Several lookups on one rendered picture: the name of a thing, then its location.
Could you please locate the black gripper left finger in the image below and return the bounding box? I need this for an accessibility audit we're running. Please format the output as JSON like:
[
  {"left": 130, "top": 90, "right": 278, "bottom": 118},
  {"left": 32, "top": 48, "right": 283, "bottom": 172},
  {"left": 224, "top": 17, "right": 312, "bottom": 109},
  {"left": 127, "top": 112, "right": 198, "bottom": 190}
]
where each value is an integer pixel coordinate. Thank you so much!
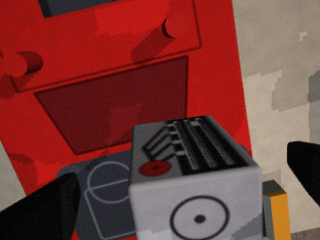
[{"left": 0, "top": 172, "right": 81, "bottom": 240}]

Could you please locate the beige flat plate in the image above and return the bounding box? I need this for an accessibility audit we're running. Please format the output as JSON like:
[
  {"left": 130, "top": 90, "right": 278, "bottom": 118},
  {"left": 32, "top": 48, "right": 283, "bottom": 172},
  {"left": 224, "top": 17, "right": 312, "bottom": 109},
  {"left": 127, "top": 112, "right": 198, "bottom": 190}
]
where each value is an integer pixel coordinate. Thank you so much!
[{"left": 0, "top": 0, "right": 320, "bottom": 240}]

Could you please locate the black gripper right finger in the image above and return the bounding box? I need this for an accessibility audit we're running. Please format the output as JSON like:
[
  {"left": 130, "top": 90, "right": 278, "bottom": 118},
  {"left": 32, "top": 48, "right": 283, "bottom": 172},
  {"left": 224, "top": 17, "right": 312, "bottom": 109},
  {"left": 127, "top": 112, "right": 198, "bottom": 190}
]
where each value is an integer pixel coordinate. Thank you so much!
[{"left": 287, "top": 141, "right": 320, "bottom": 207}]

